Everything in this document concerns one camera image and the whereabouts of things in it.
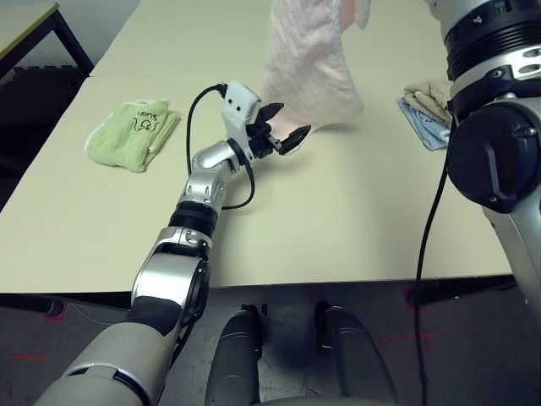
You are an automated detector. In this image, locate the pink ribbed towel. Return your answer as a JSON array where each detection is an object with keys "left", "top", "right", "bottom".
[{"left": 261, "top": 0, "right": 373, "bottom": 133}]

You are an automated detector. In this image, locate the dark framed side table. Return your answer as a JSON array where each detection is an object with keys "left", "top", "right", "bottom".
[{"left": 0, "top": 0, "right": 95, "bottom": 84}]

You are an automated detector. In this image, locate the grey robot leg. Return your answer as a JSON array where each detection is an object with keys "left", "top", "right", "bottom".
[
  {"left": 206, "top": 306, "right": 264, "bottom": 406},
  {"left": 319, "top": 302, "right": 397, "bottom": 406}
]

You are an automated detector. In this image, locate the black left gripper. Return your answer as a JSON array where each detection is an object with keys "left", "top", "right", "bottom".
[{"left": 245, "top": 102, "right": 312, "bottom": 161}]

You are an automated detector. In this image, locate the grey right robot leg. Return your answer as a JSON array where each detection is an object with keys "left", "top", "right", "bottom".
[{"left": 319, "top": 302, "right": 397, "bottom": 406}]

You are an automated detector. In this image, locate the light blue folded towel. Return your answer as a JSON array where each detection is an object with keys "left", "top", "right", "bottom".
[{"left": 399, "top": 96, "right": 451, "bottom": 151}]

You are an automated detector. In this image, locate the black left wrist camera cable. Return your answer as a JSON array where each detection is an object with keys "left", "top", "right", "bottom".
[{"left": 184, "top": 84, "right": 255, "bottom": 211}]

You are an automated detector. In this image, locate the green folded towel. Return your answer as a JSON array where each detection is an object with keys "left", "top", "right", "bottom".
[{"left": 85, "top": 97, "right": 182, "bottom": 173}]

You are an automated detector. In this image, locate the beige folded towel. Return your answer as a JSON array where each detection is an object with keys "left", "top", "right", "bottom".
[{"left": 403, "top": 79, "right": 456, "bottom": 124}]

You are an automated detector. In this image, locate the black foam floor mat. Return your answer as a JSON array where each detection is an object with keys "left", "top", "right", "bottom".
[{"left": 0, "top": 63, "right": 92, "bottom": 181}]

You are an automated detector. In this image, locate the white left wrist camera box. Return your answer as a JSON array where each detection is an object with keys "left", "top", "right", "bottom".
[{"left": 219, "top": 82, "right": 263, "bottom": 147}]

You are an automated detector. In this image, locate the grey left robot leg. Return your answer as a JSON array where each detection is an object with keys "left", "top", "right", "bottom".
[{"left": 206, "top": 306, "right": 264, "bottom": 406}]

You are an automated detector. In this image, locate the grey robot waist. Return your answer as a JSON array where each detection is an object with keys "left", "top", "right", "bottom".
[{"left": 264, "top": 395, "right": 398, "bottom": 406}]

